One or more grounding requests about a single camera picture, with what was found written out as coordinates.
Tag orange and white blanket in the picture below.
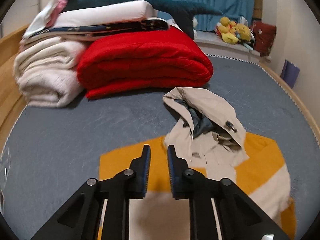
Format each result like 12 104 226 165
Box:
99 133 297 239

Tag beige hooded jacket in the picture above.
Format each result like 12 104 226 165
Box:
163 87 248 182

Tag white folded quilt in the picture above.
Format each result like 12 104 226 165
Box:
53 0 156 28

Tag dark red cushion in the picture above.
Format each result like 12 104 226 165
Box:
252 21 277 57

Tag teal shark plush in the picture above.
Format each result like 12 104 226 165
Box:
61 0 223 40

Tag red folded blanket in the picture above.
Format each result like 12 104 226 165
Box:
76 27 214 100

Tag dark patterned folded cloth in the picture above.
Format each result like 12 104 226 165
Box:
22 17 170 43

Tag pink white cloth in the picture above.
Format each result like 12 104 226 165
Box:
22 0 68 40

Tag yellow plush toys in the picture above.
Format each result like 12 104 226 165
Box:
216 17 255 44

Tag cream folded blanket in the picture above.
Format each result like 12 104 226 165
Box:
13 37 87 108

